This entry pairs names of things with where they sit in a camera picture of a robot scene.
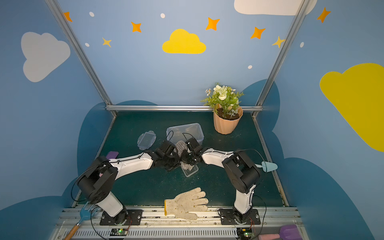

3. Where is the small clear lunch box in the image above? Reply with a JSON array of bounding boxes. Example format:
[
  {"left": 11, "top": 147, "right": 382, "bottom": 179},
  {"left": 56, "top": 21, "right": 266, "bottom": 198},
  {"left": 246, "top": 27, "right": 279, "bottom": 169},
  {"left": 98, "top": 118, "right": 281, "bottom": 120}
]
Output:
[{"left": 181, "top": 162, "right": 199, "bottom": 178}]

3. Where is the large clear lunch box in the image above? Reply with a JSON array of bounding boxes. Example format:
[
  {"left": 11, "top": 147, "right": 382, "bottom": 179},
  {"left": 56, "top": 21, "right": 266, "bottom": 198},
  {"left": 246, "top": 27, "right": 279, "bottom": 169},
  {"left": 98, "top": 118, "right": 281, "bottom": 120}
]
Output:
[{"left": 166, "top": 123, "right": 204, "bottom": 144}]

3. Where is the small lunch box lid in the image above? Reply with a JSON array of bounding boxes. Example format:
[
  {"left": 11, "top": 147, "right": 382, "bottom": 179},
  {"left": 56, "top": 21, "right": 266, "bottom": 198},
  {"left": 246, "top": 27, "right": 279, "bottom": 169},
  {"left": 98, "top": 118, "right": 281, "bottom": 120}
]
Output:
[{"left": 137, "top": 131, "right": 157, "bottom": 151}]

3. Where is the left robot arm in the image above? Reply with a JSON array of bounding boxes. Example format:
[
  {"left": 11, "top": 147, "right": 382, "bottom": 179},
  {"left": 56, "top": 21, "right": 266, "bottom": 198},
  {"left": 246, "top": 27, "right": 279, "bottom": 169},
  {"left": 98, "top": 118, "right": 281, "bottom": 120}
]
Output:
[{"left": 76, "top": 141, "right": 181, "bottom": 226}]

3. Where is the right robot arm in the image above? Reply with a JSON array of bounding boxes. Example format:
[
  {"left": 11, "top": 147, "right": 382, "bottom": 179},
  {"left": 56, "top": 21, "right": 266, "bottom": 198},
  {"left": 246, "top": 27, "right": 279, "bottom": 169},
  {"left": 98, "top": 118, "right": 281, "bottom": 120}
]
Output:
[{"left": 176, "top": 138, "right": 261, "bottom": 224}]

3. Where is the white knit work glove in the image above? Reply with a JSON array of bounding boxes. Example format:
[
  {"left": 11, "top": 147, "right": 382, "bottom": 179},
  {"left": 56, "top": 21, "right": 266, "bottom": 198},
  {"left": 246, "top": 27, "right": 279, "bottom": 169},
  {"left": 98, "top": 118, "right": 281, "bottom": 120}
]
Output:
[{"left": 164, "top": 188, "right": 209, "bottom": 221}]

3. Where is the purple silicone spatula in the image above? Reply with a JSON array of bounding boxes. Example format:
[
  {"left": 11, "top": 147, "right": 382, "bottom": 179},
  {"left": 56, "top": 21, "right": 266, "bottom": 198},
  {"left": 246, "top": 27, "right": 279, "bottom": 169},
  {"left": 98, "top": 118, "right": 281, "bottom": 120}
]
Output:
[{"left": 106, "top": 151, "right": 119, "bottom": 160}]

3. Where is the potted artificial flower plant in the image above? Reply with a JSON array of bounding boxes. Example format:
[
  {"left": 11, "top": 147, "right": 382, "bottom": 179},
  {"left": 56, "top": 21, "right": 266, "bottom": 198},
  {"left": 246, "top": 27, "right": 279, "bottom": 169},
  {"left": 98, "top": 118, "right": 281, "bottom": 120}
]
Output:
[{"left": 201, "top": 84, "right": 244, "bottom": 135}]

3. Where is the teal silicone spatula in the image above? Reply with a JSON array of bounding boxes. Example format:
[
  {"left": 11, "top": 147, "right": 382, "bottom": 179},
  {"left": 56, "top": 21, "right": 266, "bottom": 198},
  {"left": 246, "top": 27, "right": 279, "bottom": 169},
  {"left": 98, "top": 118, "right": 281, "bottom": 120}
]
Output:
[{"left": 255, "top": 161, "right": 278, "bottom": 173}]

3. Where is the left circuit board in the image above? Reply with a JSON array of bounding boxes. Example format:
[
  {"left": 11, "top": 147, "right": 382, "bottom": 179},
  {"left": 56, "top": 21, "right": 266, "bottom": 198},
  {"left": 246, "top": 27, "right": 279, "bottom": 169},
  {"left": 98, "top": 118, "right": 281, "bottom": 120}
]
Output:
[{"left": 110, "top": 229, "right": 129, "bottom": 237}]

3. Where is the circuit board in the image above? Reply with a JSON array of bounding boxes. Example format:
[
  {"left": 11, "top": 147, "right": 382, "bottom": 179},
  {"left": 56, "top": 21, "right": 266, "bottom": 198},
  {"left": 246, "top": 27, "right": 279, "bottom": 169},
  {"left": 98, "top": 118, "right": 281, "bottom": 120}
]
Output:
[
  {"left": 236, "top": 228, "right": 255, "bottom": 240},
  {"left": 110, "top": 229, "right": 129, "bottom": 237}
]

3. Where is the right circuit board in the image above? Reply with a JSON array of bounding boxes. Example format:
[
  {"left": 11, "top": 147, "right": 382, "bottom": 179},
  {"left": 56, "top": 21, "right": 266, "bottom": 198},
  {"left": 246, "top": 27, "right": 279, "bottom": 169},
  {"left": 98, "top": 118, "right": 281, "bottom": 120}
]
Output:
[{"left": 236, "top": 228, "right": 255, "bottom": 240}]

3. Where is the purple pink toy shovel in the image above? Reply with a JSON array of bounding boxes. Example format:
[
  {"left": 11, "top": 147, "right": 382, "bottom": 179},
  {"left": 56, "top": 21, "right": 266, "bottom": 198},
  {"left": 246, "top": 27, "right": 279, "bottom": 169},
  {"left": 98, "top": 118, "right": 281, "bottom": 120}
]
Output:
[{"left": 258, "top": 225, "right": 303, "bottom": 240}]

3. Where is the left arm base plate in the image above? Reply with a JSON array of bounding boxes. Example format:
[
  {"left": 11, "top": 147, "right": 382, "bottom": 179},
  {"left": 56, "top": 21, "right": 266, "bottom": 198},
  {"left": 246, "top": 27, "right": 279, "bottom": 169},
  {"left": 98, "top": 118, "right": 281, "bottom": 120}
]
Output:
[{"left": 100, "top": 209, "right": 143, "bottom": 226}]

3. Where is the aluminium front rail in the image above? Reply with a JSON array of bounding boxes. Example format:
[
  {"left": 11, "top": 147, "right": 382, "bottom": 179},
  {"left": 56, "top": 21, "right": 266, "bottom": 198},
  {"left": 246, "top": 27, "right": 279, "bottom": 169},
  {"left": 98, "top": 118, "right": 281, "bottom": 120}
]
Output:
[{"left": 49, "top": 205, "right": 310, "bottom": 240}]

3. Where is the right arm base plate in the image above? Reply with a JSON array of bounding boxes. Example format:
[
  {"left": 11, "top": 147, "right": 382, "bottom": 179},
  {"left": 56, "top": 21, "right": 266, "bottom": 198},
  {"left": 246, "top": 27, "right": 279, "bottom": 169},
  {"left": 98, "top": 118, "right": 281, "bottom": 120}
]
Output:
[{"left": 218, "top": 209, "right": 261, "bottom": 225}]

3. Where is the aluminium frame rear bar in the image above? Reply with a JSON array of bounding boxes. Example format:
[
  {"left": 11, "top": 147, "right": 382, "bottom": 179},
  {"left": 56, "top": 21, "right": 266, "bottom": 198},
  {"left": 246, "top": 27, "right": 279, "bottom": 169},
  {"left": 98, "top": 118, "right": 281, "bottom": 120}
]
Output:
[{"left": 105, "top": 104, "right": 264, "bottom": 113}]

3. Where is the blue rake wooden handle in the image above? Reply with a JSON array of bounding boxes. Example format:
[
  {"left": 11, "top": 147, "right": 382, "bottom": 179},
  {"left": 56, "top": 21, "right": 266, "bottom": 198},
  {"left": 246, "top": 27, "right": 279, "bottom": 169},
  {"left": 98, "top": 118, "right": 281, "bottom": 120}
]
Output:
[{"left": 64, "top": 202, "right": 97, "bottom": 240}]

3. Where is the aluminium frame left post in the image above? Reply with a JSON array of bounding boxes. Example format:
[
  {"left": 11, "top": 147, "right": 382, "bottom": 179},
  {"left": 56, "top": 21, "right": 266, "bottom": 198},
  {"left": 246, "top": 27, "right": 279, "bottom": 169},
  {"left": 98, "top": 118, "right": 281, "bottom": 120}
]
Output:
[{"left": 45, "top": 0, "right": 113, "bottom": 107}]

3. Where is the aluminium frame post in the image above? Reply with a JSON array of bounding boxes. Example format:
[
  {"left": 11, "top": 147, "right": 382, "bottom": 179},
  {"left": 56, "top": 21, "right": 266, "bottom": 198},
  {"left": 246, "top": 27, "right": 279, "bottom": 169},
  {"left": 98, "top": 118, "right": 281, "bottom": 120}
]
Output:
[
  {"left": 45, "top": 0, "right": 113, "bottom": 107},
  {"left": 252, "top": 0, "right": 312, "bottom": 120}
]

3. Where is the aluminium frame right post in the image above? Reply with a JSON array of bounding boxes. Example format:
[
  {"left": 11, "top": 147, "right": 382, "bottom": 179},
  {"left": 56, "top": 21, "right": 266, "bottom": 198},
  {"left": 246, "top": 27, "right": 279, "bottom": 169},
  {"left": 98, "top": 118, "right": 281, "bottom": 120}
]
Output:
[{"left": 252, "top": 0, "right": 312, "bottom": 120}]

